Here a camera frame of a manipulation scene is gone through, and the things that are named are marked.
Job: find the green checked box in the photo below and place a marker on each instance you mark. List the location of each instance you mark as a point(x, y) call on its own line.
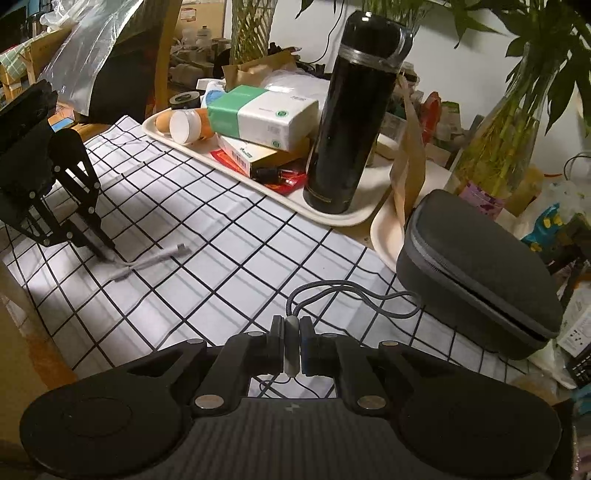
point(16, 64)

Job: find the silver foil bag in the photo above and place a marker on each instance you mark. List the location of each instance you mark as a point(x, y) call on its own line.
point(92, 55)

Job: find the green white tissue pack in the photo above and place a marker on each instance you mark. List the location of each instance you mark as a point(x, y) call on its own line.
point(272, 117)

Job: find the black tape roll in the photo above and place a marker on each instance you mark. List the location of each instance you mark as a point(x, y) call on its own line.
point(184, 99)

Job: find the black phone tripod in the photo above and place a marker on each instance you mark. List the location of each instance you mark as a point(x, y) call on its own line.
point(572, 258)

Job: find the brown paper carrier bag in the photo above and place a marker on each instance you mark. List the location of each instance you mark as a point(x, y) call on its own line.
point(408, 152)

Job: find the green white snack bag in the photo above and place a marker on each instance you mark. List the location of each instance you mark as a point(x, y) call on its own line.
point(450, 122)

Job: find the cork board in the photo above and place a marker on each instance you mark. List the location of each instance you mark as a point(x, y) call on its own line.
point(203, 16)

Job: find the red white carton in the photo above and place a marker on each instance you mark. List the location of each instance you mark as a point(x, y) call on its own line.
point(249, 154)

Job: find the white plastic bag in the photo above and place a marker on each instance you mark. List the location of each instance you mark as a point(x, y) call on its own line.
point(295, 85)

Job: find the white bag with blue print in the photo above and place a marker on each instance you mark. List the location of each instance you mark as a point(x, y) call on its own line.
point(547, 226)

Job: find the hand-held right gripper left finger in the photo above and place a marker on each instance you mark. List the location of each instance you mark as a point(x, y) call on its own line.
point(277, 344)

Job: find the orange cup with white lid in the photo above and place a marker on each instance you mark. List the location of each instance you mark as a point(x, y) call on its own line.
point(189, 125)

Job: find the white blue tube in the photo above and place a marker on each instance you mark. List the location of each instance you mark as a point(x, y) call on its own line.
point(213, 92)

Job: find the black thermos bottle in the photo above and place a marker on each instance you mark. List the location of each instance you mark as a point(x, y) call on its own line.
point(346, 129)

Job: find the open white carton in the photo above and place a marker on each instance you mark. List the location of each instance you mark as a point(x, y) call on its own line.
point(577, 332)

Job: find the brown egg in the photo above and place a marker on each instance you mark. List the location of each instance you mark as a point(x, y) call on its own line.
point(163, 122)

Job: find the grey zip case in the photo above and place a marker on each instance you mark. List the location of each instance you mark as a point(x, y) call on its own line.
point(471, 258)

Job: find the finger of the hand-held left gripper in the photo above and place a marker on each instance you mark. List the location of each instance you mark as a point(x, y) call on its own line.
point(46, 230)
point(90, 203)

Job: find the brown cardboard box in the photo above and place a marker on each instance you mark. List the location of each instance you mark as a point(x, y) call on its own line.
point(23, 350)

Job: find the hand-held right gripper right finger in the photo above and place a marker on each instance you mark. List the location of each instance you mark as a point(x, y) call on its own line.
point(308, 346)

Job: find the white black checked tablecloth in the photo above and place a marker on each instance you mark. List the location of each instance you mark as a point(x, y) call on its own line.
point(207, 240)

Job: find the wooden stool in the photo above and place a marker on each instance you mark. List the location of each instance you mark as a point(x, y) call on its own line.
point(92, 129)

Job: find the red snack bag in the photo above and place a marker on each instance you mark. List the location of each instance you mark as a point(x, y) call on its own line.
point(429, 115)

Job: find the red snack packet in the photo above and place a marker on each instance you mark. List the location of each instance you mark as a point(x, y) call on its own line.
point(288, 182)

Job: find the crumpled brown paper bag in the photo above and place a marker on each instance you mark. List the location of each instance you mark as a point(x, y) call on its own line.
point(258, 67)

